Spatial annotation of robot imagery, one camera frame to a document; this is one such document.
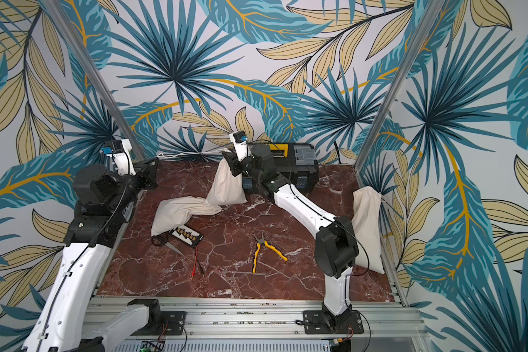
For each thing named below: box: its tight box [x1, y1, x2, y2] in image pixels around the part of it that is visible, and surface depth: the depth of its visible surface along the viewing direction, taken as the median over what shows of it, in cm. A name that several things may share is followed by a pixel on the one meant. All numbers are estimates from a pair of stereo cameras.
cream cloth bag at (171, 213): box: [151, 195, 225, 237], surface depth 93 cm
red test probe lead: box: [190, 246, 199, 281], surface depth 87 cm
